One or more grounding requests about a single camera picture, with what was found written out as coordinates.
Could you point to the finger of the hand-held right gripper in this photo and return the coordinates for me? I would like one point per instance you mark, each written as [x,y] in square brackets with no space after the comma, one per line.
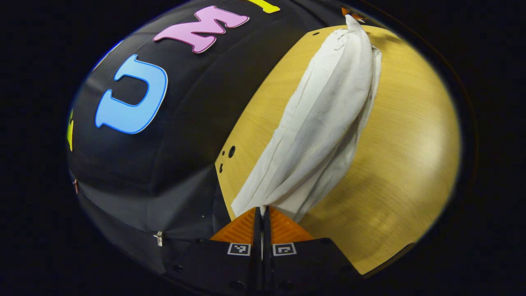
[345,10]
[359,18]

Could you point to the black backdrop cloth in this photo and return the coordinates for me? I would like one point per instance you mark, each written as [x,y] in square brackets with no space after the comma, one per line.
[197,123]

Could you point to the white jeans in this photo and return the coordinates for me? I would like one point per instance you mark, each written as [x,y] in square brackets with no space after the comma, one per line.
[324,119]

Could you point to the small red cloth clip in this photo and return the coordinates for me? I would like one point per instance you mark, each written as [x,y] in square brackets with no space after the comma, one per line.
[75,186]

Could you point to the silver metal cloth clip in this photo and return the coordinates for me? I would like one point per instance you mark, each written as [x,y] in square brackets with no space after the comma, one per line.
[158,238]

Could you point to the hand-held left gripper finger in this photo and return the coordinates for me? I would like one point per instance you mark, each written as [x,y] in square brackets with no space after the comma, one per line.
[267,255]
[257,250]

